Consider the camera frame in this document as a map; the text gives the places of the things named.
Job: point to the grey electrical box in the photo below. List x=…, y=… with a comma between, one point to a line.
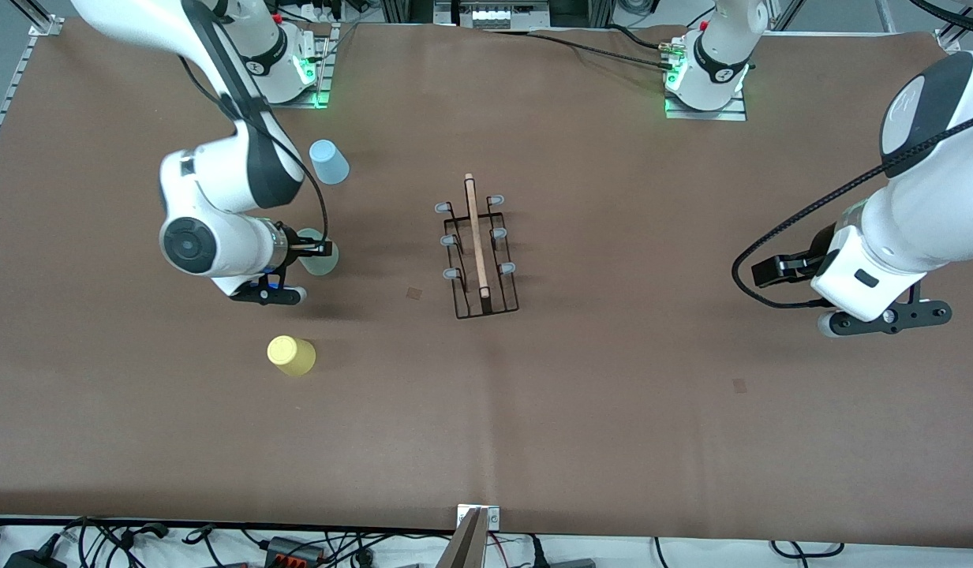
x=494, y=16

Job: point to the black power adapter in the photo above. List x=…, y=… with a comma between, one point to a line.
x=32, y=560

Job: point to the light blue plastic cup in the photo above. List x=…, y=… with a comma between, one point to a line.
x=330, y=164

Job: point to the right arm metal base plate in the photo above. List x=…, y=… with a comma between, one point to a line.
x=325, y=71

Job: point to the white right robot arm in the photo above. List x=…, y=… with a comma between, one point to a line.
x=218, y=173

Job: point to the black frame post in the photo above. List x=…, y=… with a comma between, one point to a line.
x=407, y=9
x=581, y=11

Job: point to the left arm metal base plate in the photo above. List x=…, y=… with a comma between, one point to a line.
x=731, y=114

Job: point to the small metal edge bracket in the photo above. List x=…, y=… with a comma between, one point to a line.
x=494, y=517

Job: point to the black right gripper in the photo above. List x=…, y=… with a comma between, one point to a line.
x=291, y=246

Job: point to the mint green plastic cup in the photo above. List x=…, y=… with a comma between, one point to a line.
x=324, y=266

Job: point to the grey angled beam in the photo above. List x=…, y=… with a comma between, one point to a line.
x=464, y=548

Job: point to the brown table mat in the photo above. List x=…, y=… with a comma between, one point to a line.
x=612, y=434

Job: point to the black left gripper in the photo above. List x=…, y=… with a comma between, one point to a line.
x=810, y=261

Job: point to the black orange connector box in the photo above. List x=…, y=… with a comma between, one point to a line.
x=293, y=551

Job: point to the perforated aluminium rail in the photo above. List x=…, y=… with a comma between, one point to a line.
x=16, y=87

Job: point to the yellow plastic cup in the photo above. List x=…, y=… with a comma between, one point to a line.
x=293, y=356

